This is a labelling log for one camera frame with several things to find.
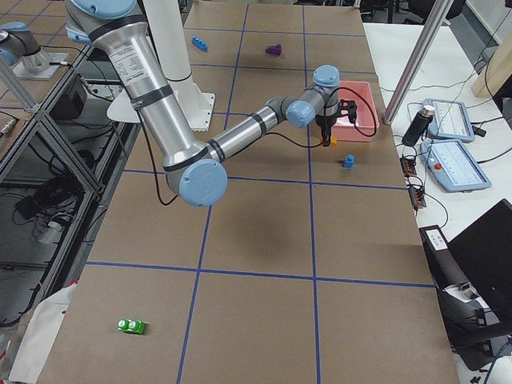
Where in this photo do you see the black water bottle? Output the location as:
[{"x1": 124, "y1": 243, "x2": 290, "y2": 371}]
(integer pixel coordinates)
[{"x1": 402, "y1": 104, "x2": 435, "y2": 147}]

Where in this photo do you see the pink plastic box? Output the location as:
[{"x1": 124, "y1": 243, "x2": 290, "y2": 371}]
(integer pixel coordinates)
[{"x1": 331, "y1": 81, "x2": 379, "y2": 142}]

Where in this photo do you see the green block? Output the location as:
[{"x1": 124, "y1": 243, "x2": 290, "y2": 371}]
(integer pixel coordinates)
[{"x1": 118, "y1": 318, "x2": 146, "y2": 335}]

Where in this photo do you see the aluminium frame post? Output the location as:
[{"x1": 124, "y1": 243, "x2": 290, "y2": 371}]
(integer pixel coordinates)
[{"x1": 383, "y1": 0, "x2": 466, "y2": 125}]

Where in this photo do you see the long blue block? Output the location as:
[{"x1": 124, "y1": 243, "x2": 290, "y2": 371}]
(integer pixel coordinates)
[{"x1": 191, "y1": 35, "x2": 208, "y2": 52}]

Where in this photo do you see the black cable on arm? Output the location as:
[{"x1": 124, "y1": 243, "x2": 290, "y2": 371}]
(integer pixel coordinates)
[{"x1": 151, "y1": 86, "x2": 380, "y2": 207}]

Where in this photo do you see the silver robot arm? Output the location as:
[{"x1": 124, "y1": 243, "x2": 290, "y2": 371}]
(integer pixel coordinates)
[
  {"x1": 1, "y1": 22, "x2": 68, "y2": 80},
  {"x1": 65, "y1": 1, "x2": 340, "y2": 206}
]

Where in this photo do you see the teach pendant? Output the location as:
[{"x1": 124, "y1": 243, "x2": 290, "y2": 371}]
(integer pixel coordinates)
[
  {"x1": 420, "y1": 139, "x2": 492, "y2": 193},
  {"x1": 424, "y1": 98, "x2": 474, "y2": 142}
]

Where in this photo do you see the far teach pendant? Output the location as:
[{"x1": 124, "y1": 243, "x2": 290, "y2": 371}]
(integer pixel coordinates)
[{"x1": 424, "y1": 98, "x2": 474, "y2": 142}]

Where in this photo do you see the near teach pendant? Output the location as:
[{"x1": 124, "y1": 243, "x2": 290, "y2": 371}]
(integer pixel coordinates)
[{"x1": 420, "y1": 139, "x2": 492, "y2": 193}]

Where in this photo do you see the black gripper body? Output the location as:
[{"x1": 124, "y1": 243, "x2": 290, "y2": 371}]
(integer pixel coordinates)
[{"x1": 315, "y1": 114, "x2": 338, "y2": 131}]

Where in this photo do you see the purple block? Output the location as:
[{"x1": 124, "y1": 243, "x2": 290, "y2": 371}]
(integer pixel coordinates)
[{"x1": 265, "y1": 44, "x2": 282, "y2": 57}]

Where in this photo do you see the white pedestal column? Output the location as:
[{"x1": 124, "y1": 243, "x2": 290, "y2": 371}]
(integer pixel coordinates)
[{"x1": 138, "y1": 0, "x2": 216, "y2": 132}]

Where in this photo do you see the small light blue block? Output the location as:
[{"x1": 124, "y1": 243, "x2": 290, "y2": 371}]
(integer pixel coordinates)
[{"x1": 343, "y1": 154, "x2": 355, "y2": 169}]

